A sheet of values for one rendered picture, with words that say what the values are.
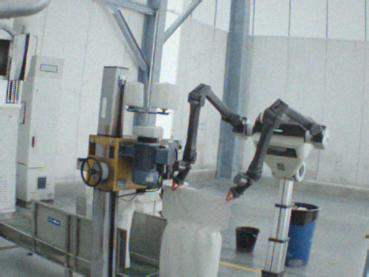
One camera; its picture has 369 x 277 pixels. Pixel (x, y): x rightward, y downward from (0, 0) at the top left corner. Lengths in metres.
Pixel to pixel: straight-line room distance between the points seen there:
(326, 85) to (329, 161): 1.73
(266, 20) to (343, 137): 3.48
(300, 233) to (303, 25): 7.28
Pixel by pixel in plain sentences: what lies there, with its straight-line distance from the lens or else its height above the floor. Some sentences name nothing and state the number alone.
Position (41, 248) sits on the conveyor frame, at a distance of 3.88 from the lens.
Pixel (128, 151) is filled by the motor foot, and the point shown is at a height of 1.27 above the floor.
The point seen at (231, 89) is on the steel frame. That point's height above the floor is 2.18.
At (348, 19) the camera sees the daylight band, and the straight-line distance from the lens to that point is 11.26.
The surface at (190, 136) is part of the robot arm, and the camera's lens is 3.00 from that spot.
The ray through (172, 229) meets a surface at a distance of 3.10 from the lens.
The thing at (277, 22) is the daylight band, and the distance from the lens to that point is 11.84.
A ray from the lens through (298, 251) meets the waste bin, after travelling 5.13.
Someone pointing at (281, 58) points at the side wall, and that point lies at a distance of 11.62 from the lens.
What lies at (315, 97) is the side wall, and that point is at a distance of 11.19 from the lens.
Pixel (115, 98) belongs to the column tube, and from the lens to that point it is 2.89.
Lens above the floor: 1.52
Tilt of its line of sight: 3 degrees down
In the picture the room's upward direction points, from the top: 5 degrees clockwise
